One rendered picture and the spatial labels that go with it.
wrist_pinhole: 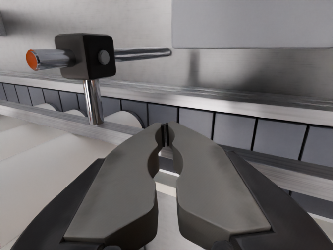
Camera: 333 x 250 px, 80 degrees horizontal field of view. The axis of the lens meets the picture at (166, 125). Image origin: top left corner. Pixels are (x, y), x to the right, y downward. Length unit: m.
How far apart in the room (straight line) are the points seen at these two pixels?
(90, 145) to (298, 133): 0.18
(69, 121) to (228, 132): 0.15
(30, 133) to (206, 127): 0.19
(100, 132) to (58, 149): 0.04
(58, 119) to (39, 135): 0.07
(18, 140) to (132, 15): 0.19
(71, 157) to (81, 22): 0.23
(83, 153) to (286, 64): 0.21
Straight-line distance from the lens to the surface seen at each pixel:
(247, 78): 0.24
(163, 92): 0.22
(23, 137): 0.26
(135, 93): 0.24
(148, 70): 0.28
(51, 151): 0.18
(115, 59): 0.18
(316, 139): 0.20
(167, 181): 0.22
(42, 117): 0.22
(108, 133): 0.16
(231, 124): 0.20
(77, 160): 0.18
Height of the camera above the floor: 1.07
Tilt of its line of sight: 56 degrees down
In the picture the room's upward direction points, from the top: 126 degrees counter-clockwise
